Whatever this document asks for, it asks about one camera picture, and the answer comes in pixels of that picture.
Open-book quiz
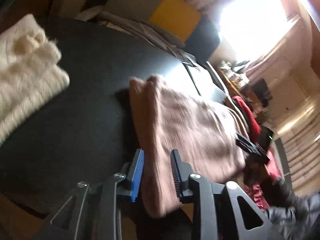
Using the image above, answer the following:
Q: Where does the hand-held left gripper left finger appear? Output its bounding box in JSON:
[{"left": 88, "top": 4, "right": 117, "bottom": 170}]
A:
[{"left": 37, "top": 149, "right": 145, "bottom": 240}]

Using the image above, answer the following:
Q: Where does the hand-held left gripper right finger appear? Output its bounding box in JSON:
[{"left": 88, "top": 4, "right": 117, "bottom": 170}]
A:
[{"left": 170, "top": 149, "right": 273, "bottom": 240}]

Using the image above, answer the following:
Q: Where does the pink knit sweater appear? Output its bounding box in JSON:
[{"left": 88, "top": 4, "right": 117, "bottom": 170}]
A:
[{"left": 129, "top": 74, "right": 247, "bottom": 218}]

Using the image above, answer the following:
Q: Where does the white fluffy sweater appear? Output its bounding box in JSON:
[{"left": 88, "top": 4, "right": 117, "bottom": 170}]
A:
[{"left": 0, "top": 14, "right": 70, "bottom": 147}]

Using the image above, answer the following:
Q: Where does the person's right forearm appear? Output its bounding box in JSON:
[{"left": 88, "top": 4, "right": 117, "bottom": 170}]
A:
[{"left": 264, "top": 177, "right": 320, "bottom": 240}]

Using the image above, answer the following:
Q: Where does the black garment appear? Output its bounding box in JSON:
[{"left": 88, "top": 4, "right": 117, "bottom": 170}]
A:
[{"left": 244, "top": 152, "right": 270, "bottom": 188}]

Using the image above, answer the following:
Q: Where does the red garment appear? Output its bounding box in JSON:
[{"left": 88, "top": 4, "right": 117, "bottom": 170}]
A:
[{"left": 231, "top": 95, "right": 262, "bottom": 135}]

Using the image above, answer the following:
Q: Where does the black flat screen monitor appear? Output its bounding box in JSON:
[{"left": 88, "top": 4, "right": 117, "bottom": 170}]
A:
[{"left": 251, "top": 79, "right": 273, "bottom": 102}]

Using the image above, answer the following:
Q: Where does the wooden desk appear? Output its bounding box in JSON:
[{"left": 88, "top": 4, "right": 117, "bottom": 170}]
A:
[{"left": 217, "top": 62, "right": 250, "bottom": 94}]

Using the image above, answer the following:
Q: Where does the cluster of glass jars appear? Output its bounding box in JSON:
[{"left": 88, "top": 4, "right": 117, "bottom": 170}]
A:
[{"left": 220, "top": 60, "right": 250, "bottom": 84}]

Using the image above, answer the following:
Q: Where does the bright window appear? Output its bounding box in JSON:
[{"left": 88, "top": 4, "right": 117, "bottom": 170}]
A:
[{"left": 220, "top": 0, "right": 295, "bottom": 63}]

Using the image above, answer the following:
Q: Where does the grey yellow blue sofa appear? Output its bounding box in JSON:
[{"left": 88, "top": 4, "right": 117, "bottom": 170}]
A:
[{"left": 50, "top": 0, "right": 220, "bottom": 63}]

